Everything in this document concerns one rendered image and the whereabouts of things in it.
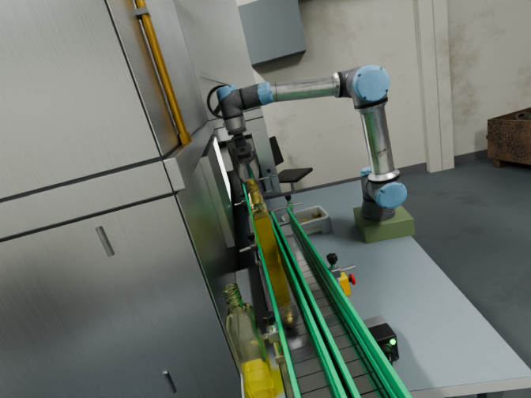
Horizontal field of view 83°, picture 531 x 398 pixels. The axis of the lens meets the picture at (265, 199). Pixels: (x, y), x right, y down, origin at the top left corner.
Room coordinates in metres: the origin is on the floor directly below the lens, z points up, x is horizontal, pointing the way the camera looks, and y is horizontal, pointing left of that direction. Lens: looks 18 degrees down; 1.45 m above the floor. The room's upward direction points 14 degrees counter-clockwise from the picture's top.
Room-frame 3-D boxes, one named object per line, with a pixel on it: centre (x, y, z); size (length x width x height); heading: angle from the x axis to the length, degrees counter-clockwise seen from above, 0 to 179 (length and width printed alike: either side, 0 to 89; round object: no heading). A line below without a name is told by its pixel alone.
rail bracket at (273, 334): (0.56, 0.08, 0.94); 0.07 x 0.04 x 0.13; 93
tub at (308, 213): (1.45, -0.17, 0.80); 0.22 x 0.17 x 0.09; 93
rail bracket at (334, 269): (0.73, -0.16, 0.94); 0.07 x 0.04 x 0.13; 93
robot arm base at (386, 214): (1.26, -0.49, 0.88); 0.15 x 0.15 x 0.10
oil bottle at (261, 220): (1.01, 0.03, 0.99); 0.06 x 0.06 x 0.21; 3
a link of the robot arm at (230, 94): (1.15, 0.04, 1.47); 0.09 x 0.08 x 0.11; 85
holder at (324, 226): (1.44, -0.14, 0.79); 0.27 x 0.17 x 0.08; 93
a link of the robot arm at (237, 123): (1.15, 0.04, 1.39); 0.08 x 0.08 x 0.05
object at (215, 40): (2.51, 0.08, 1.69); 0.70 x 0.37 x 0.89; 3
